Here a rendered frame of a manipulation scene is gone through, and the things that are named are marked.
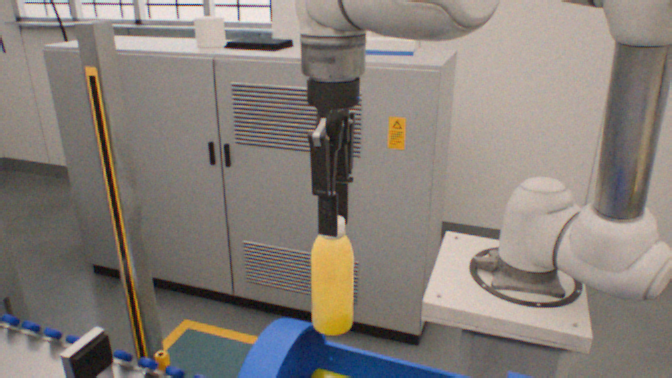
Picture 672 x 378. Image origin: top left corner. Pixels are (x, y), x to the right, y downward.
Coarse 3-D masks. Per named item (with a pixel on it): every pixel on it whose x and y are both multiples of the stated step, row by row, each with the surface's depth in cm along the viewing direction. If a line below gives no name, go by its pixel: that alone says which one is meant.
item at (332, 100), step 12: (312, 84) 71; (324, 84) 70; (336, 84) 69; (348, 84) 70; (312, 96) 71; (324, 96) 70; (336, 96) 70; (348, 96) 71; (324, 108) 71; (336, 108) 71; (348, 108) 77; (336, 120) 73; (336, 132) 74
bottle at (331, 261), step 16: (320, 240) 82; (336, 240) 81; (320, 256) 81; (336, 256) 81; (352, 256) 83; (320, 272) 82; (336, 272) 81; (352, 272) 84; (320, 288) 83; (336, 288) 83; (352, 288) 85; (320, 304) 84; (336, 304) 84; (352, 304) 87; (320, 320) 86; (336, 320) 85; (352, 320) 88
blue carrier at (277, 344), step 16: (288, 320) 94; (272, 336) 88; (288, 336) 88; (304, 336) 103; (320, 336) 100; (256, 352) 85; (272, 352) 85; (288, 352) 85; (304, 352) 106; (320, 352) 104; (336, 352) 102; (352, 352) 100; (368, 352) 99; (256, 368) 83; (272, 368) 82; (288, 368) 100; (304, 368) 106; (336, 368) 104; (352, 368) 102; (368, 368) 101; (384, 368) 99; (400, 368) 98; (416, 368) 96; (432, 368) 95
